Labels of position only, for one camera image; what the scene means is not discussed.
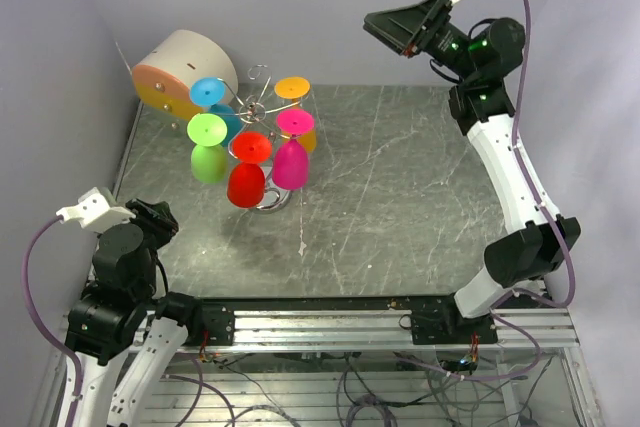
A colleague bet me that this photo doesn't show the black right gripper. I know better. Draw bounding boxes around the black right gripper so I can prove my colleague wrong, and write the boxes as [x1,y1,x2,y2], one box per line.
[362,0,478,83]

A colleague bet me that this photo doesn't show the red plastic wine glass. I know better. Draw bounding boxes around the red plastic wine glass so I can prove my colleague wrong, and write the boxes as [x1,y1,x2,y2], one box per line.
[227,131,272,208]

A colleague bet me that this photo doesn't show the orange plastic wine glass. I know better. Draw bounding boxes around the orange plastic wine glass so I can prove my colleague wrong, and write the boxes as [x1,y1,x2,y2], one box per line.
[274,76,317,154]

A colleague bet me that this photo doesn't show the pink plastic wine glass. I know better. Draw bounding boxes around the pink plastic wine glass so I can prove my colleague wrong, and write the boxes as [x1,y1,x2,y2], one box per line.
[272,108,315,191]

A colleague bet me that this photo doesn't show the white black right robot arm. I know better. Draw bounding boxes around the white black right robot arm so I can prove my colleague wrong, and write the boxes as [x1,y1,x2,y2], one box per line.
[363,0,581,343]

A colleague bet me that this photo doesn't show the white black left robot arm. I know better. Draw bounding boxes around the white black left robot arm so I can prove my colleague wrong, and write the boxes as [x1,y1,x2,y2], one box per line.
[57,188,235,426]

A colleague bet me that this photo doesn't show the green plastic wine glass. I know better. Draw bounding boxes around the green plastic wine glass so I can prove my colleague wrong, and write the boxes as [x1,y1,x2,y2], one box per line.
[187,113,228,184]

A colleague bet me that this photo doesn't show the blue plastic wine glass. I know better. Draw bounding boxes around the blue plastic wine glass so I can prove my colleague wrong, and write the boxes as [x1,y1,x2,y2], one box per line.
[187,77,243,147]

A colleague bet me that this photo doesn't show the beige round box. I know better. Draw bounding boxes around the beige round box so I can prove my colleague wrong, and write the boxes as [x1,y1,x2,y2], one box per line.
[132,29,238,121]

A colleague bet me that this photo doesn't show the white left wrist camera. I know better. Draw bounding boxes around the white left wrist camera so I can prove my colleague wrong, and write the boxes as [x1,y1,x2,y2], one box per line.
[56,187,136,234]

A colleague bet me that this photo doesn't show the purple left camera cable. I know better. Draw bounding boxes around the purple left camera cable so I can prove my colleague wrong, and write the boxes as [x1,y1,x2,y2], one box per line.
[23,216,84,427]

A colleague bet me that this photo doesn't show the chrome wire glass rack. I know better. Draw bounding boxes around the chrome wire glass rack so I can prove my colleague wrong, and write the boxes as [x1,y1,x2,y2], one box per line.
[226,64,294,214]

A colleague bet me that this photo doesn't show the aluminium mounting rail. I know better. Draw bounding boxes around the aluminium mounting rail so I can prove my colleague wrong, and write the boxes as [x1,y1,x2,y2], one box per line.
[59,296,576,353]

